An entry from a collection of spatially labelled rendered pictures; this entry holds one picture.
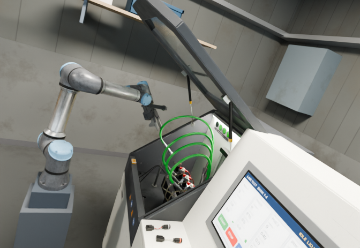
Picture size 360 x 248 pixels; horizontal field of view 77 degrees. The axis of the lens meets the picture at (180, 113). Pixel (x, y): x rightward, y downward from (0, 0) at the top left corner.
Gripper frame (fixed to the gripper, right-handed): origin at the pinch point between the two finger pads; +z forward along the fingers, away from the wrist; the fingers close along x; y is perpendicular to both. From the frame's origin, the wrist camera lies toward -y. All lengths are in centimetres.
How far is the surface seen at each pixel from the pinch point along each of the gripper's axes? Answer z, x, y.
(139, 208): 40, 32, 15
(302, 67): -32, -181, -157
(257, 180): 39, 51, -48
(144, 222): 45, 42, 8
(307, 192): 44, 65, -61
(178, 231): 55, 36, -4
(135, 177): 25.4, 9.5, 22.7
